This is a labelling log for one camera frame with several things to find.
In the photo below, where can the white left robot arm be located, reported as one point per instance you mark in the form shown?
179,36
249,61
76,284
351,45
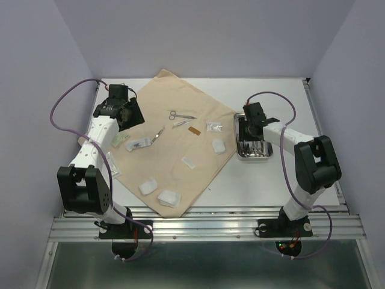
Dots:
86,183

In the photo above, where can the scalpel with brown cap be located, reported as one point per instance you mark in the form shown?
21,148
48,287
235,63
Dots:
194,130

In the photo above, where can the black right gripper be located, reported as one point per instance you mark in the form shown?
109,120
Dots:
243,135

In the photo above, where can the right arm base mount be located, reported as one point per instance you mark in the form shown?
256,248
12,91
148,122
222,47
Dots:
287,232

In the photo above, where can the green suture packet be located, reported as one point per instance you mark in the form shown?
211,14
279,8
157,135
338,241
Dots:
115,171

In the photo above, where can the white packet under forceps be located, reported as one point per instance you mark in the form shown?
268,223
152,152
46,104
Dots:
177,124

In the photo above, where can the small clear needle packet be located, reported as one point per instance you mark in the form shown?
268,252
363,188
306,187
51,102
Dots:
214,127

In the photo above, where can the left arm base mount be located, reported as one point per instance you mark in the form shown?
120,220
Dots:
130,241

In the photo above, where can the fine curved forceps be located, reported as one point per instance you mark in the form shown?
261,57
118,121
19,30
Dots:
181,125

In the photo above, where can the white foil blade packet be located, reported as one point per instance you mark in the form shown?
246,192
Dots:
188,162

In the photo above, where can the white gauze pad left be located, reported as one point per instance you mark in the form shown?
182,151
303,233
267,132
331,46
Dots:
148,186

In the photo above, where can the angled steel tweezers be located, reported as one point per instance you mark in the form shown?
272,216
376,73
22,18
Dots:
157,135

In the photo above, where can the straight surgical scissors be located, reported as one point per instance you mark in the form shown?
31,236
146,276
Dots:
174,114

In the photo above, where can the white gauze pad right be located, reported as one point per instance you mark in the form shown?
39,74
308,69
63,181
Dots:
219,146

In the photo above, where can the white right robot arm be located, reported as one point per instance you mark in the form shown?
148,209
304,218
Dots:
316,164

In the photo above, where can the stainless steel tray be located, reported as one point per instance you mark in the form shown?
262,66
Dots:
239,143

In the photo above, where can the beige cloth drape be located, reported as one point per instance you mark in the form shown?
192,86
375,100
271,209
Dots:
162,160

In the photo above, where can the clear packet black part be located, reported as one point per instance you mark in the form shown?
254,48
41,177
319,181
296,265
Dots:
138,144

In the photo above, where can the aluminium mounting rail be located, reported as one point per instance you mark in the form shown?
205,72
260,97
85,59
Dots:
210,224

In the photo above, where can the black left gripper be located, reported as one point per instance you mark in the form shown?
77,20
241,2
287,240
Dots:
138,117

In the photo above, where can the white gauze pad stack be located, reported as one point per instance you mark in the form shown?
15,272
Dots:
169,198

